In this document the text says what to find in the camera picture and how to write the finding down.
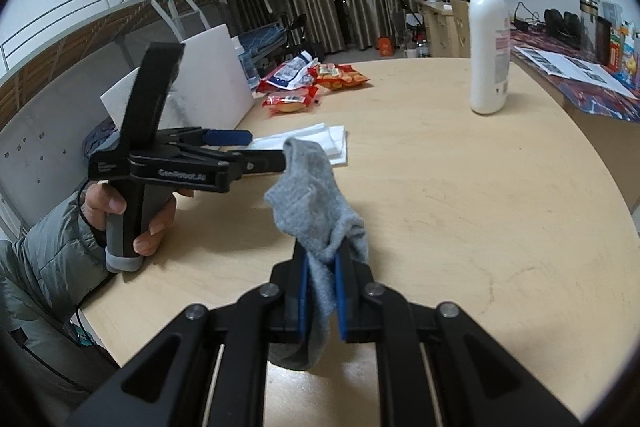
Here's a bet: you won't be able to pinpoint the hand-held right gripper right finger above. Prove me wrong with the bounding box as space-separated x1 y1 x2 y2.
335 249 583 427

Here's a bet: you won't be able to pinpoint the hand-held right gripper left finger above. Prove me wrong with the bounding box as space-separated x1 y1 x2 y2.
65 252 308 427

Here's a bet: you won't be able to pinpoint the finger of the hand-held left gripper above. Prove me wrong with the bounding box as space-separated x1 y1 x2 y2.
200 148 288 178
159 127 252 148

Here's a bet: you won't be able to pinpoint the grey sock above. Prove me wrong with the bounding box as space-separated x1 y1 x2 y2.
263 138 370 370

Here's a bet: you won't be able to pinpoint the white foam box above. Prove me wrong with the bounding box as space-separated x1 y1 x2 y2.
100 24 257 144

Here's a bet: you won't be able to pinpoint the person's left forearm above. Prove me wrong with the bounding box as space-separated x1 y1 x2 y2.
12 194 121 308

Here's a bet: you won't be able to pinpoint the person's left hand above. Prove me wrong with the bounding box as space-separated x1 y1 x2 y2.
82 182 179 257

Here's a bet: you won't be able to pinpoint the white paper tissues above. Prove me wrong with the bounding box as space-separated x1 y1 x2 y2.
246 123 349 168

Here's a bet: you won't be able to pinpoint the red snack packet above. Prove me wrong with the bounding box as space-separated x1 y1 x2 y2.
262 88 322 116

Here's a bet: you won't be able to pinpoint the white and blue snack packet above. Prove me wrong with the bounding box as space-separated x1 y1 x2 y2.
256 52 321 94

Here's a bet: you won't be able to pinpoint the white metal bunk bed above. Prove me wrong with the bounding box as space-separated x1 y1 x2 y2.
0 0 263 108

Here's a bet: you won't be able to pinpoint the blue mattress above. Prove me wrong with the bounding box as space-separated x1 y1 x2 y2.
237 21 287 58

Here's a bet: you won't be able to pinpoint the white perforated metal panel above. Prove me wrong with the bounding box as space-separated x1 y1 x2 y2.
0 99 123 240

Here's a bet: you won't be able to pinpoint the orange snack packet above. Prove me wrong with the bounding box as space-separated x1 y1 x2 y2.
306 63 371 90

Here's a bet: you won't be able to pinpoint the wooden desk with drawers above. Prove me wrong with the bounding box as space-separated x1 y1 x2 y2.
416 0 474 58

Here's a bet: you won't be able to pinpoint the white lotion bottle red pump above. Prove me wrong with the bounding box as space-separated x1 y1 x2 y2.
462 0 512 116

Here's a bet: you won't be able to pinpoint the person's grey jacket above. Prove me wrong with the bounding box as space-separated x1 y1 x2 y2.
0 237 123 415

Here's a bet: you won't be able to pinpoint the printed paper sheets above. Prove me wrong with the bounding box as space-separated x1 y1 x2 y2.
514 45 639 98

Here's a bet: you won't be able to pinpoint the desk with patterned cloth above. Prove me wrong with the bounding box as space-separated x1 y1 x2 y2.
509 28 640 124

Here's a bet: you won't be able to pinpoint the group of bottles and boxes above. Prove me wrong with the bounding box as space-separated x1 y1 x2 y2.
579 0 640 82

